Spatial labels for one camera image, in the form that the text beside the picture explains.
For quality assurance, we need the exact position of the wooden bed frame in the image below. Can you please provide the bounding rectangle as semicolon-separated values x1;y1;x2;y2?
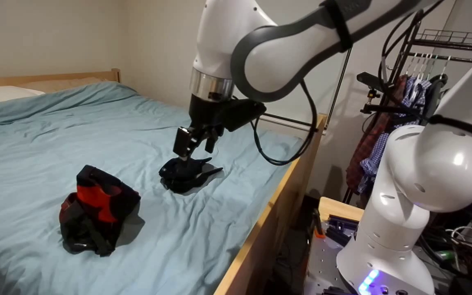
0;68;328;295

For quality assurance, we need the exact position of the black metal clothes rack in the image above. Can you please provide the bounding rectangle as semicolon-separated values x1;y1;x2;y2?
342;9;472;205

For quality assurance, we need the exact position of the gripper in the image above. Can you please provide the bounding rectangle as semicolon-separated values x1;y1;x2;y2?
173;94;225;161

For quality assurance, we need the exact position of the black bracket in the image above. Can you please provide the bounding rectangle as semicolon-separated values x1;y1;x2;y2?
325;214;360;247

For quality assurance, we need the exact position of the tangle of black cables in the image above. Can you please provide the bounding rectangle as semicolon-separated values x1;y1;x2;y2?
418;223;472;283

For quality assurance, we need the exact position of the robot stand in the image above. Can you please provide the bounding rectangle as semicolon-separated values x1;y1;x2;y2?
304;196;472;295

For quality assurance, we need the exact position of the light blue bed sheet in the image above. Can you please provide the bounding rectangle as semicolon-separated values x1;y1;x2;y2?
0;81;304;295

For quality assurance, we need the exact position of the orange and black clamp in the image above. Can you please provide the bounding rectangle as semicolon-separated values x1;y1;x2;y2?
311;208;327;239

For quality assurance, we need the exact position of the row of hanging shirts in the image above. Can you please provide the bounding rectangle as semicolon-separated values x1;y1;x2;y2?
345;75;449;195

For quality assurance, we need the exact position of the black cap with dark red panel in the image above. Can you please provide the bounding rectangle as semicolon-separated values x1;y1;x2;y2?
59;192;123;257

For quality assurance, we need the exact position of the camera on mount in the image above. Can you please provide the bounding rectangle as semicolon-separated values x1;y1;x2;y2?
356;72;398;115

